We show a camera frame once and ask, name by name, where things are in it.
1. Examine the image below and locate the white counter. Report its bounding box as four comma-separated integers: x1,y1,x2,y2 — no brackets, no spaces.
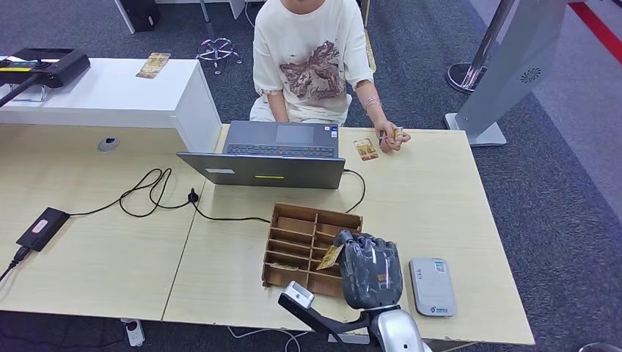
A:
0,58,223,155

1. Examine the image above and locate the chrome stanchion post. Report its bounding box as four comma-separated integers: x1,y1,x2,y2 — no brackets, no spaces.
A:
446,0,516,95

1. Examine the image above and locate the clear acrylic stand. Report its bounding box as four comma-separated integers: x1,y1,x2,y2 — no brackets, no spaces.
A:
5,83,50,104

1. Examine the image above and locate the white table frame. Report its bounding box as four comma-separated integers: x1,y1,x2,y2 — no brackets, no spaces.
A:
113,0,246,35

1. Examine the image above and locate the chrome chair base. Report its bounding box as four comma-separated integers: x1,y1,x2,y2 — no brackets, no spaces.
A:
195,37,243,76

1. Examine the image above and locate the white cable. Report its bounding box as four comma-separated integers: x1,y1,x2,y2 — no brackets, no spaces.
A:
225,326,310,352

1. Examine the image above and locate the grey laptop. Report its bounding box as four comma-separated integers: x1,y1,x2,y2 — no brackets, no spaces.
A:
175,120,346,191

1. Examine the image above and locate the black laptop cable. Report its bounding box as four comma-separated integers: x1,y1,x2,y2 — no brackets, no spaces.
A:
67,167,366,224

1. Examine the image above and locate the patterned brochure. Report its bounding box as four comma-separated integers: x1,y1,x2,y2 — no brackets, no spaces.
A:
135,52,171,80

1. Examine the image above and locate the silver kiosk stand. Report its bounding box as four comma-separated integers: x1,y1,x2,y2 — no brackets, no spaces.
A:
444,0,569,147

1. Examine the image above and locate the tan chair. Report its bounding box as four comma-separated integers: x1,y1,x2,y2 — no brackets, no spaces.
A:
359,0,378,74

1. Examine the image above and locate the black power cord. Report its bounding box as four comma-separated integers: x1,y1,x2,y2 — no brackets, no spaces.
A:
0,246,31,283

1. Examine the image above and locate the black box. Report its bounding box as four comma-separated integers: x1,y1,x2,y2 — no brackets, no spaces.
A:
119,0,161,34

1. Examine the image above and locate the patterned gold room key card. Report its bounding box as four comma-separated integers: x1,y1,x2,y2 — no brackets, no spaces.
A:
315,243,345,271

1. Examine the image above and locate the black printer device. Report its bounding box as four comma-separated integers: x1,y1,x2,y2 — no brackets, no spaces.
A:
0,47,92,90

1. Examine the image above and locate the black power adapter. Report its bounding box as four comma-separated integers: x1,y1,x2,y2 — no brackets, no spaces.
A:
15,208,70,252

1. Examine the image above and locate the white power strip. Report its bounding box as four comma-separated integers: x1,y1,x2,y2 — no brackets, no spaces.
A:
120,318,146,348

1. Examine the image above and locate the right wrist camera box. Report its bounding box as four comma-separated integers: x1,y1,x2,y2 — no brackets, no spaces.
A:
277,280,373,341

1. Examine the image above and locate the person's left hand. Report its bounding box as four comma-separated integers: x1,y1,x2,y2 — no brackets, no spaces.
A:
374,120,411,155

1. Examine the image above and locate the wooden card organizer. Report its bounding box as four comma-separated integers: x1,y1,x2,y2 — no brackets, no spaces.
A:
261,202,364,298

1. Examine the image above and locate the person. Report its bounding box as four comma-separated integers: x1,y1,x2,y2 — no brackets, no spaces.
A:
249,0,411,155

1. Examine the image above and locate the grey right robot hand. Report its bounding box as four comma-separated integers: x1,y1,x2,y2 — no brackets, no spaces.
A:
332,229,404,311

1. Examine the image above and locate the white card reader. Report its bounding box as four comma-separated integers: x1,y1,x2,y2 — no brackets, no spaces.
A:
408,257,458,318

